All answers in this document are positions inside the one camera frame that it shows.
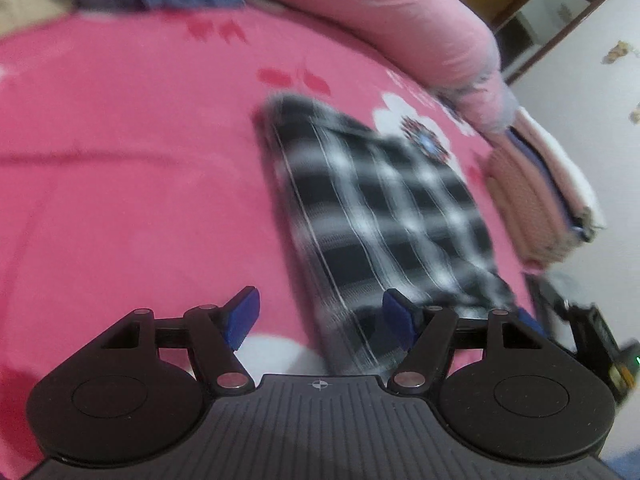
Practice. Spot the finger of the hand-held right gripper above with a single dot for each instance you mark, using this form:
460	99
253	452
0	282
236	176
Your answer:
525	317

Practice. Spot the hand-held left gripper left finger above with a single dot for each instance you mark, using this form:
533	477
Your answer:
242	315

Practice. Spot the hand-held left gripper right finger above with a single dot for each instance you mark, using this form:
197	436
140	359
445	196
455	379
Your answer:
400	317

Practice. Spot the black white plaid shirt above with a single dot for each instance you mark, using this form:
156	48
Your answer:
390	200

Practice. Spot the stack of folded clothes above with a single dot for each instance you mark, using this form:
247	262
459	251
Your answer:
530	200

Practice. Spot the dark grey folded garment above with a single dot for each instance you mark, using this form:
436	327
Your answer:
542	300

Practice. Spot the pink floral blanket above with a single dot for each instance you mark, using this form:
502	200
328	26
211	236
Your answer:
125	160

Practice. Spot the long hanging yellow cloth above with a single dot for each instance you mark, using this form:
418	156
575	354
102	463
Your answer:
635	112

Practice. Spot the small hanging yellow cloth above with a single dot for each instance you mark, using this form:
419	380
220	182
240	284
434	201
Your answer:
620	52

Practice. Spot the pink grey duvet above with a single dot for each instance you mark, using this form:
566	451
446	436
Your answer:
400	20

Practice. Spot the beige cloth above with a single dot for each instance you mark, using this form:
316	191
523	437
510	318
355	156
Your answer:
20	10

